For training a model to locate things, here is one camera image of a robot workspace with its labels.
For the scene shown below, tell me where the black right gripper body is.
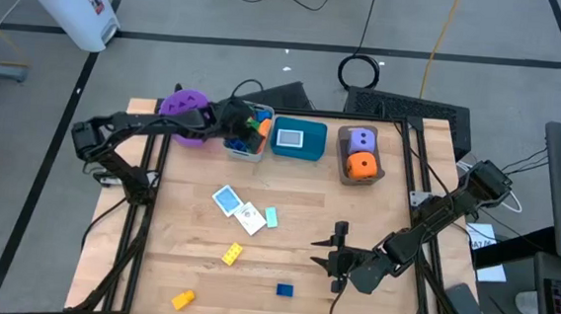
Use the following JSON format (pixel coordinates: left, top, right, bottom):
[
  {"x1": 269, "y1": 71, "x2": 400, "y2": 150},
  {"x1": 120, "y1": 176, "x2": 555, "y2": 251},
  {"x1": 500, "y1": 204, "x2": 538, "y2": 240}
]
[{"x1": 326, "y1": 220, "x2": 395, "y2": 297}]

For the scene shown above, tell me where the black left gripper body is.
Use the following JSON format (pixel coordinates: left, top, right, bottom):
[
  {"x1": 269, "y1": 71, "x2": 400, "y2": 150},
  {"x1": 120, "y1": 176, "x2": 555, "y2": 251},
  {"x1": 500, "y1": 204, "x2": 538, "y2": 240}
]
[{"x1": 200, "y1": 96, "x2": 259, "y2": 139}]

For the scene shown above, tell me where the blue rounded toy block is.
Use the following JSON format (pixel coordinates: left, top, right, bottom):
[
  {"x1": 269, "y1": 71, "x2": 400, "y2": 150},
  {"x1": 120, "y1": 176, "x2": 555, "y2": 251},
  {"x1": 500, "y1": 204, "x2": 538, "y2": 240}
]
[{"x1": 225, "y1": 136, "x2": 249, "y2": 154}]

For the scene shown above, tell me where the orange foam die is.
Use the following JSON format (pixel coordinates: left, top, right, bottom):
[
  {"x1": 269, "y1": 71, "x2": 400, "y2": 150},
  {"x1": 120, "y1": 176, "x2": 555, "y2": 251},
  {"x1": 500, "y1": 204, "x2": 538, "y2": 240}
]
[{"x1": 345, "y1": 150, "x2": 380, "y2": 183}]

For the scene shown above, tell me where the purple foam die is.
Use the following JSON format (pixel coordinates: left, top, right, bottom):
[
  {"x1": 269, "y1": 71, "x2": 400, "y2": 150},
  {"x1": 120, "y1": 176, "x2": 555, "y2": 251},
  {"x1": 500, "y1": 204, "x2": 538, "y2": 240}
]
[{"x1": 347, "y1": 126, "x2": 379, "y2": 158}]

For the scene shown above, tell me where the light grey plastic bin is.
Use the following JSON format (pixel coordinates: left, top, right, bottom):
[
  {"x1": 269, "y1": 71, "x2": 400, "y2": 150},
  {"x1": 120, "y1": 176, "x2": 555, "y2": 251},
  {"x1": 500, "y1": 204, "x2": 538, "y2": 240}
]
[{"x1": 221, "y1": 98, "x2": 277, "y2": 164}]

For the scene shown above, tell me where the purple pumpkin-face bucket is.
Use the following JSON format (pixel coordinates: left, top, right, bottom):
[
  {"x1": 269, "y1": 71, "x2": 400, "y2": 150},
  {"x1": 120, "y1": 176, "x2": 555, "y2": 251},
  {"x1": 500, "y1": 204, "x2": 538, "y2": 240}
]
[{"x1": 155, "y1": 86, "x2": 216, "y2": 150}]

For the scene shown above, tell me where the black flat panel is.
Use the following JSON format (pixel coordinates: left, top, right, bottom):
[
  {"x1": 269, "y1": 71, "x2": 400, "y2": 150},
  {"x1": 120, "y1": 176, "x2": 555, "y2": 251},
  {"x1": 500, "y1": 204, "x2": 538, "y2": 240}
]
[{"x1": 234, "y1": 76, "x2": 316, "y2": 112}]

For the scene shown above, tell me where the teal plastic bin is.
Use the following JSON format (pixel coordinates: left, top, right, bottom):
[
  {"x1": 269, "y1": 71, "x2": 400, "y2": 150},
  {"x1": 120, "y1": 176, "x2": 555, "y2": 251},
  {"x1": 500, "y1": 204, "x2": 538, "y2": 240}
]
[{"x1": 269, "y1": 116, "x2": 330, "y2": 163}]

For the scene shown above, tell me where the mint green small brick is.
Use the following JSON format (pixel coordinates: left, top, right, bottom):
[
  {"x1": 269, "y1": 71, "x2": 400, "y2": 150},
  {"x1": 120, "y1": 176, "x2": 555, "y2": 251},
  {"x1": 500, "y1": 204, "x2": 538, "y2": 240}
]
[{"x1": 264, "y1": 205, "x2": 281, "y2": 230}]

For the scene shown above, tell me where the white printed card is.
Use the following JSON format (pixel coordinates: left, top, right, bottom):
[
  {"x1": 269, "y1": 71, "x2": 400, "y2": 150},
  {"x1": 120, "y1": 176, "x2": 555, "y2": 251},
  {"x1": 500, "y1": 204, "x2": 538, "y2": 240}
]
[{"x1": 231, "y1": 200, "x2": 270, "y2": 238}]

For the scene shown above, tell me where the brown-grey plastic bin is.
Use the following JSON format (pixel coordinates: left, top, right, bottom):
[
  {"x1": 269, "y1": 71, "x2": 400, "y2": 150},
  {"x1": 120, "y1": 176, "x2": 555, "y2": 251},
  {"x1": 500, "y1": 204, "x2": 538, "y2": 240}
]
[{"x1": 333, "y1": 123, "x2": 389, "y2": 189}]

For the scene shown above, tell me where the yellow eight-stud brick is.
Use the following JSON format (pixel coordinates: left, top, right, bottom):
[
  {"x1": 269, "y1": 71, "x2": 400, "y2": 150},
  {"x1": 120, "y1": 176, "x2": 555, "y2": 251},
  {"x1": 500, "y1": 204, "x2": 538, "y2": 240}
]
[{"x1": 220, "y1": 240, "x2": 245, "y2": 269}]

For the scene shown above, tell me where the white paper sheet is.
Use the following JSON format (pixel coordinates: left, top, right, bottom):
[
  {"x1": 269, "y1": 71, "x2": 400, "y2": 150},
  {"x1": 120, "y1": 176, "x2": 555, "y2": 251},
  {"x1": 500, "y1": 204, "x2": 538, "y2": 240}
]
[
  {"x1": 474, "y1": 263, "x2": 509, "y2": 284},
  {"x1": 464, "y1": 221, "x2": 500, "y2": 252}
]

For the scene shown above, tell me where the yellow chunky toy block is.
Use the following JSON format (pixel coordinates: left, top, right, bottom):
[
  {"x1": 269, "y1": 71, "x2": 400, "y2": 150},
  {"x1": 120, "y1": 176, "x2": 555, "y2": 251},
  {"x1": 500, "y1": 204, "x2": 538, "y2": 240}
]
[{"x1": 170, "y1": 288, "x2": 198, "y2": 313}]

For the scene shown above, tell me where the black floor beam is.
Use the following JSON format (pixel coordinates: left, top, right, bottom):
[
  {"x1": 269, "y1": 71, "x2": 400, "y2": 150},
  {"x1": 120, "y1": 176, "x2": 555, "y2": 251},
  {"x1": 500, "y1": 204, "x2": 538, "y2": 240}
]
[{"x1": 470, "y1": 219, "x2": 559, "y2": 276}]

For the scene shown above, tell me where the black computer case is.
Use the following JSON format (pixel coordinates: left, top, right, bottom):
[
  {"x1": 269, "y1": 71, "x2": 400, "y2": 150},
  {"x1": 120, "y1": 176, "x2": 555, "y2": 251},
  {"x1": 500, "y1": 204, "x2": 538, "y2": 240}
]
[{"x1": 340, "y1": 84, "x2": 477, "y2": 160}]

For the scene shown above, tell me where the white pedal trash can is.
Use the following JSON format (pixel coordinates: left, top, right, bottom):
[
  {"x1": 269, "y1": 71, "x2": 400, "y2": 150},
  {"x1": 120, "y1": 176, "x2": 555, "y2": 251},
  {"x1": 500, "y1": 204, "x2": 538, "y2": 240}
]
[{"x1": 4, "y1": 0, "x2": 123, "y2": 55}]

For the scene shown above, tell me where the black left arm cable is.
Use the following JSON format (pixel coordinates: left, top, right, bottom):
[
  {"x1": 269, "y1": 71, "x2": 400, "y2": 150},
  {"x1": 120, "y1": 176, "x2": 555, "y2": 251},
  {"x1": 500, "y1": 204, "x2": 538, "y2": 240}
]
[{"x1": 229, "y1": 76, "x2": 267, "y2": 106}]

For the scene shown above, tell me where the silver metal bracket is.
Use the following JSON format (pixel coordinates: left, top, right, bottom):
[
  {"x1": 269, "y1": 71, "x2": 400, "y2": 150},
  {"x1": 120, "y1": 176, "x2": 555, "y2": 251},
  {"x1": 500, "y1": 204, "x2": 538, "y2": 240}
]
[{"x1": 408, "y1": 189, "x2": 433, "y2": 209}]

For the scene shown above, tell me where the black hanging arm cable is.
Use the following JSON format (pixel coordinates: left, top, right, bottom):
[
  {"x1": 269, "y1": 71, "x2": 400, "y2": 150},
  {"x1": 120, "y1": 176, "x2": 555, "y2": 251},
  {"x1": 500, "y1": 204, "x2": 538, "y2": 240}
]
[{"x1": 389, "y1": 119, "x2": 458, "y2": 200}]

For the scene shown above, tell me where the coiled black cable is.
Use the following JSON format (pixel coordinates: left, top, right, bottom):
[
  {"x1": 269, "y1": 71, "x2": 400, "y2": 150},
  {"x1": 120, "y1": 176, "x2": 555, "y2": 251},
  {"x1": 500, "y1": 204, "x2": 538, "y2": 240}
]
[{"x1": 335, "y1": 0, "x2": 386, "y2": 94}]

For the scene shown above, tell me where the white cable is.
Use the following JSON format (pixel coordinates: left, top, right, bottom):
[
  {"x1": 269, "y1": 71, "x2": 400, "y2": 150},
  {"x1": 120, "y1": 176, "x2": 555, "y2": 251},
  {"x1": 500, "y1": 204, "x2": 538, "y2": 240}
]
[{"x1": 499, "y1": 190, "x2": 525, "y2": 214}]

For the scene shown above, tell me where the yellow power cable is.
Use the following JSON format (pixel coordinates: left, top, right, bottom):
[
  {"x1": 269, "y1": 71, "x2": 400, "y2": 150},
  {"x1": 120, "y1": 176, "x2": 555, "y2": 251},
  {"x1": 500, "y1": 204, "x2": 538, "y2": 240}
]
[{"x1": 417, "y1": 0, "x2": 464, "y2": 102}]

